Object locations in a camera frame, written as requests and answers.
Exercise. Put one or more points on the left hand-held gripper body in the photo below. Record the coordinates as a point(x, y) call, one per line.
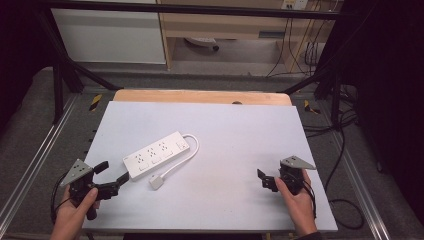
point(77, 173)

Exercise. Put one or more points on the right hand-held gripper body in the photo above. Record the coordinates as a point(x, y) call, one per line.
point(293, 175)

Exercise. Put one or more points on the white power strip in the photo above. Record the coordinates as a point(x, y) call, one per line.
point(153, 156)

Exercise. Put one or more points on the person's right hand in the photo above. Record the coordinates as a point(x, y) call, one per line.
point(298, 206)

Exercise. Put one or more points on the person's left hand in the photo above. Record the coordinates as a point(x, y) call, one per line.
point(71, 213)

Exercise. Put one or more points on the white plug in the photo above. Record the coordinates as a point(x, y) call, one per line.
point(156, 182)

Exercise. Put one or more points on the black metal stand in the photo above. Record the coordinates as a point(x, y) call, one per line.
point(336, 96)
point(58, 90)

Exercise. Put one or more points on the wooden table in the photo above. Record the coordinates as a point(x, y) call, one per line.
point(200, 97)

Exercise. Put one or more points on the white cabinet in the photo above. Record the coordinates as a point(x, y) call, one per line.
point(108, 35)

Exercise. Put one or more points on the black curtain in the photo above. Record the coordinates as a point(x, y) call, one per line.
point(393, 83)
point(20, 50)

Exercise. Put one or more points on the grey power strip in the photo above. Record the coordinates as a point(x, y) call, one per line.
point(201, 41)

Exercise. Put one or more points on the wooden desk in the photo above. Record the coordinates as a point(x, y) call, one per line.
point(216, 26)

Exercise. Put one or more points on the black metal crossbar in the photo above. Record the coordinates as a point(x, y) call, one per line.
point(200, 10)

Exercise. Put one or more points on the aluminium rail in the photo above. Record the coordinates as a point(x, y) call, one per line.
point(361, 188)
point(33, 160)

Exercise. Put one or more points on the white wall socket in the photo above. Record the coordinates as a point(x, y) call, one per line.
point(294, 4)

